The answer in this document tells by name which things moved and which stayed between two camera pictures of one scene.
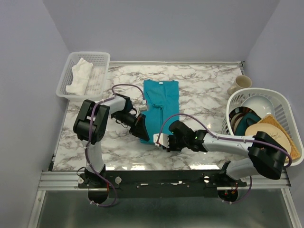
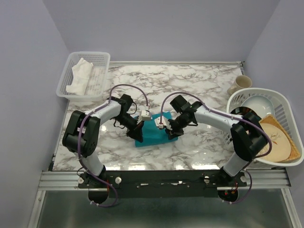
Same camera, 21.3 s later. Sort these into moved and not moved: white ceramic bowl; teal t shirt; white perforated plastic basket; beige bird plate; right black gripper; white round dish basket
Moved: teal t shirt; right black gripper
Not moved: beige bird plate; white perforated plastic basket; white ceramic bowl; white round dish basket
